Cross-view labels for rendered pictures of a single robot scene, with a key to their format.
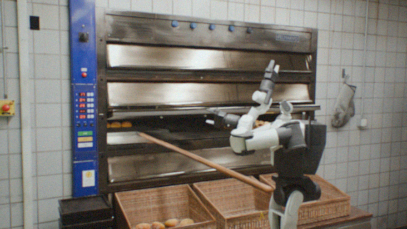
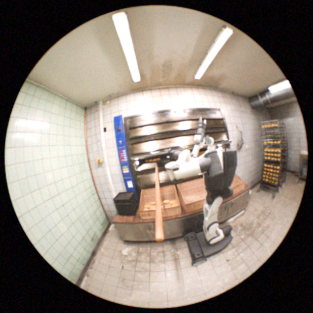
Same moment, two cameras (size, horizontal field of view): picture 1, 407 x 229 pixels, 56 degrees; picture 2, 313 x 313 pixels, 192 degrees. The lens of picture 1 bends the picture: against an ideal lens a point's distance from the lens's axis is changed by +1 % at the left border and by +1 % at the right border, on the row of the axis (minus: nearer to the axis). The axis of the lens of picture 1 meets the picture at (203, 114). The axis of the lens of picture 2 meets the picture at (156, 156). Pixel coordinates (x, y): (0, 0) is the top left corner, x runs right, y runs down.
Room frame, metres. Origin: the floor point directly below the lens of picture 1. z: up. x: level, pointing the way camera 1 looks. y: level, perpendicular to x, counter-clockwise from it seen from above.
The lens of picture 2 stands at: (1.33, -0.42, 1.49)
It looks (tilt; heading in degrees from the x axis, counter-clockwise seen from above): 5 degrees down; 27
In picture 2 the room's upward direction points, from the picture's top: 9 degrees counter-clockwise
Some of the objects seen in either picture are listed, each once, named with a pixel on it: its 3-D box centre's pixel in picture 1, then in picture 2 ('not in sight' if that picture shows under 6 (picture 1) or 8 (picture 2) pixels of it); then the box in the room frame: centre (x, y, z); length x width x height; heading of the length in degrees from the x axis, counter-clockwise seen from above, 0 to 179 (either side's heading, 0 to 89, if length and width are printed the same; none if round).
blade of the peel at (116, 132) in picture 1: (131, 130); (156, 161); (3.28, 0.62, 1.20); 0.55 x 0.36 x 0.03; 117
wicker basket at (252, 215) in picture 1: (240, 204); (197, 192); (2.76, -0.28, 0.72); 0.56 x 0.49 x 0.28; 119
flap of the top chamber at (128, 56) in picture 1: (222, 59); (183, 125); (2.99, -0.14, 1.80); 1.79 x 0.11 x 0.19; 117
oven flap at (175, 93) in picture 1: (221, 92); (186, 140); (2.99, -0.14, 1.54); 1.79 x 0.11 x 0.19; 117
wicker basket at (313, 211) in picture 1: (303, 194); (227, 183); (3.04, -0.82, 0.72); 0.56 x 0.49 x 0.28; 117
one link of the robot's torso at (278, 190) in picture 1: (296, 188); (220, 192); (2.21, -0.56, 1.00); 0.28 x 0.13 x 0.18; 117
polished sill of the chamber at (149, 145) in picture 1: (219, 140); (188, 162); (3.01, -0.13, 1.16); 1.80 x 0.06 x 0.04; 117
